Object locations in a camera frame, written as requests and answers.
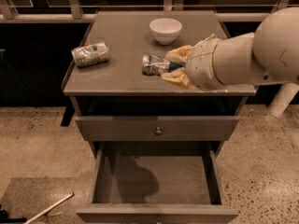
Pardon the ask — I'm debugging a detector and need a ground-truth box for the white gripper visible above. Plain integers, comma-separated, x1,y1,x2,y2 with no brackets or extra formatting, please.
161,38,225,91

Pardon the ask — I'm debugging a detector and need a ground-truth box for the blue silver redbull can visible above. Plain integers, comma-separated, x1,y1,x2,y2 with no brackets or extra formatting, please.
142,54,184,76

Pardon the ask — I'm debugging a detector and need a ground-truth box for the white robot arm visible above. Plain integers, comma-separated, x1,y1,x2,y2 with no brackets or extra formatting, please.
165,7,299,117

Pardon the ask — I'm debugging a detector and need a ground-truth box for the grey wooden drawer cabinet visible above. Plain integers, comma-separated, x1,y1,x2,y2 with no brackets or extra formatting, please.
61,10,260,147

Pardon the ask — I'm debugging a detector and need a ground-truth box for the brass top drawer knob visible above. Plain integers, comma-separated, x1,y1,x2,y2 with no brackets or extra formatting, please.
155,127,163,135

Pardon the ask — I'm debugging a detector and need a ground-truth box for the brass drawer knob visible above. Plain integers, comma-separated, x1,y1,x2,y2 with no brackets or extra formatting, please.
155,217,162,224
155,127,163,135

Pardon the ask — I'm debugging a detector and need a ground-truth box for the silver green soda can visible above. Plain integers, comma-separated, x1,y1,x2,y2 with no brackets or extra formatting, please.
71,42,109,67

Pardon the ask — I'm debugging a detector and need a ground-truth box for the grey top drawer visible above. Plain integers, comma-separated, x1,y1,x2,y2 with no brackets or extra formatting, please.
75,116,239,141

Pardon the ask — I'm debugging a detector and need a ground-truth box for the open grey middle drawer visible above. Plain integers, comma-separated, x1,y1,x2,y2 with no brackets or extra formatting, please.
77,142,239,224

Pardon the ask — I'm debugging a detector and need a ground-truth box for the brass middle drawer knob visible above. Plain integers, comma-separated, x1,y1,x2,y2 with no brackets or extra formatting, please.
155,217,162,224

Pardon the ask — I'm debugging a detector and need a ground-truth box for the white ceramic bowl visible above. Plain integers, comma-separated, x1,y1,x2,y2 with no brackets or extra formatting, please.
149,18,182,45

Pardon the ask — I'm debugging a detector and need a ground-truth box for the green chip bag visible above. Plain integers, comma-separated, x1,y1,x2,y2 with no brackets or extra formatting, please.
205,34,216,41

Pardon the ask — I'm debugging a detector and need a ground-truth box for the metal window railing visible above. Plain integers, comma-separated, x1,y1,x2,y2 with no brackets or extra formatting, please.
0,0,299,23

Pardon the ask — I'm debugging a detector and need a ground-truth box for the white pole on floor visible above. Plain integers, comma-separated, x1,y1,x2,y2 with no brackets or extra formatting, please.
23,192,75,224

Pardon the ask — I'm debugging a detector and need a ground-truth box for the yellow object on floor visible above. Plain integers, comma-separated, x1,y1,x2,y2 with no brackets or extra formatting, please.
45,211,63,219

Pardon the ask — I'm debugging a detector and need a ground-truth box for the black object on floor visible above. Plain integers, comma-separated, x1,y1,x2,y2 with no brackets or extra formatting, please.
0,204,27,224

